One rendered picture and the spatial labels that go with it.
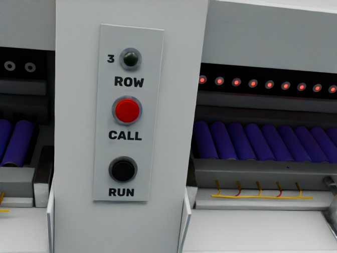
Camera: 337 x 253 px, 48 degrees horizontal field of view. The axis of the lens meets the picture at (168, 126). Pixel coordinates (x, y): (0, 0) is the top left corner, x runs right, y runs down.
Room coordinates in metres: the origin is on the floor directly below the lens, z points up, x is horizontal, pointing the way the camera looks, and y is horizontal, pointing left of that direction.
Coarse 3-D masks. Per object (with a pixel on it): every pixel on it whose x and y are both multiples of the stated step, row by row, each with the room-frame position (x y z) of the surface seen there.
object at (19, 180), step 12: (0, 168) 0.29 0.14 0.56; (12, 168) 0.29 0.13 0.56; (24, 168) 0.29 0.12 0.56; (0, 180) 0.28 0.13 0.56; (12, 180) 0.28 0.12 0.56; (24, 180) 0.28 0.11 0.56; (0, 192) 0.28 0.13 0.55; (12, 192) 0.28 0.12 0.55; (24, 192) 0.28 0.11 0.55; (0, 204) 0.27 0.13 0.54
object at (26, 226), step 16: (0, 80) 0.39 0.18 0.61; (16, 80) 0.40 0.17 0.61; (32, 80) 0.40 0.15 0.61; (48, 128) 0.39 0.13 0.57; (48, 144) 0.36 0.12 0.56; (32, 160) 0.34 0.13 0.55; (48, 160) 0.30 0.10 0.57; (48, 176) 0.28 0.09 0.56; (48, 192) 0.28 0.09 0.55; (0, 208) 0.28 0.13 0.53; (16, 208) 0.28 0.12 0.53; (32, 208) 0.28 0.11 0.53; (48, 208) 0.23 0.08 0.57; (0, 224) 0.26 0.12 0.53; (16, 224) 0.26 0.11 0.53; (32, 224) 0.26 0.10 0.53; (48, 224) 0.23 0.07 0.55; (0, 240) 0.25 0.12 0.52; (16, 240) 0.25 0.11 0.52; (32, 240) 0.25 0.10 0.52; (48, 240) 0.23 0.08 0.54
